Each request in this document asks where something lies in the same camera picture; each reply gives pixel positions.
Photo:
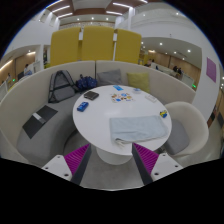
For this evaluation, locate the colourful sticker sheet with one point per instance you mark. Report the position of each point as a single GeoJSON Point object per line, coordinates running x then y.
{"type": "Point", "coordinates": [123, 97]}

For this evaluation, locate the white remote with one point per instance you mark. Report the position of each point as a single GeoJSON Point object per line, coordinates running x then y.
{"type": "Point", "coordinates": [151, 98]}

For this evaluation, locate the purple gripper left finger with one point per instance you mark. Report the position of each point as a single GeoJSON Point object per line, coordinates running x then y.
{"type": "Point", "coordinates": [72, 166]}

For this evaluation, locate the white armchair grey cushion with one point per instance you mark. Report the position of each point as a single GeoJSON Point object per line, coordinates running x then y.
{"type": "Point", "coordinates": [189, 132]}

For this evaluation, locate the purple wall panel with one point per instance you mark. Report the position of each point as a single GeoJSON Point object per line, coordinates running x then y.
{"type": "Point", "coordinates": [211, 69]}

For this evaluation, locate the dark blue bag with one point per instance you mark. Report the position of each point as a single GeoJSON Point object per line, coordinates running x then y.
{"type": "Point", "coordinates": [86, 83]}

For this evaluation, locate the middle yellow acoustic panel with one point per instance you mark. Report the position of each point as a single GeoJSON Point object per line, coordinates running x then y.
{"type": "Point", "coordinates": [97, 43]}

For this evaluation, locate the blue box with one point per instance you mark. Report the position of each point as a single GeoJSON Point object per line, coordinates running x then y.
{"type": "Point", "coordinates": [82, 106]}

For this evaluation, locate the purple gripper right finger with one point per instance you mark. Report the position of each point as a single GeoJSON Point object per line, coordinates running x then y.
{"type": "Point", "coordinates": [151, 165]}

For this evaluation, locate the yellow-green cushion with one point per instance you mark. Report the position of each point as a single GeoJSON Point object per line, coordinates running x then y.
{"type": "Point", "coordinates": [139, 80]}

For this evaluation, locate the blue card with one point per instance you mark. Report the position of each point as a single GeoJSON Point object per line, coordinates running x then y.
{"type": "Point", "coordinates": [117, 88]}

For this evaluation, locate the black wallet case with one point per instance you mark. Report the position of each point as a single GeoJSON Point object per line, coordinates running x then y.
{"type": "Point", "coordinates": [91, 95]}

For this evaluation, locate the light blue towel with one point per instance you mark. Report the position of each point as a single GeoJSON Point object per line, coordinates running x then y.
{"type": "Point", "coordinates": [137, 129]}

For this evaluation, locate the left yellow acoustic panel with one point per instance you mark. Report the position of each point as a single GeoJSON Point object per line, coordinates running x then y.
{"type": "Point", "coordinates": [64, 46]}

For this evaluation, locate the curved beige booth sofa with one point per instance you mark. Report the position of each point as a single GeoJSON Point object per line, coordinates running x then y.
{"type": "Point", "coordinates": [31, 93]}

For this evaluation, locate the grey backpack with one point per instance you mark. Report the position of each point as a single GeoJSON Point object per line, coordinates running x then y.
{"type": "Point", "coordinates": [61, 87]}

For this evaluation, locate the round white table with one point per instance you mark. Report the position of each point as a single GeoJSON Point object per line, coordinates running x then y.
{"type": "Point", "coordinates": [93, 123]}

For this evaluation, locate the right yellow acoustic panel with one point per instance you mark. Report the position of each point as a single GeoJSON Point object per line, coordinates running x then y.
{"type": "Point", "coordinates": [128, 46]}

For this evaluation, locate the yellow acoustic panel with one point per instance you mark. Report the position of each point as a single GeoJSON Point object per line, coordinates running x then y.
{"type": "Point", "coordinates": [97, 43]}
{"type": "Point", "coordinates": [128, 46]}
{"type": "Point", "coordinates": [64, 46]}

